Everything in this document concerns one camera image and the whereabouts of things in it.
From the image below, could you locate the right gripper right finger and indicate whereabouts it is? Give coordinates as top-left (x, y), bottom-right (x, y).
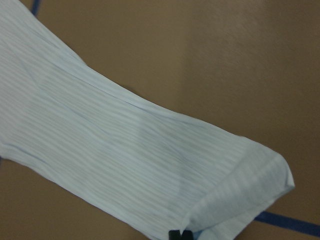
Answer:
top-left (181, 230), bottom-right (194, 240)

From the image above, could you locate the light blue button shirt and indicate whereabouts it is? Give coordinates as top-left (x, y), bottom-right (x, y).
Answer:
top-left (0, 0), bottom-right (295, 240)

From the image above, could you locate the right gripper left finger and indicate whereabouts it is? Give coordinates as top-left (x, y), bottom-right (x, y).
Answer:
top-left (168, 230), bottom-right (181, 240)

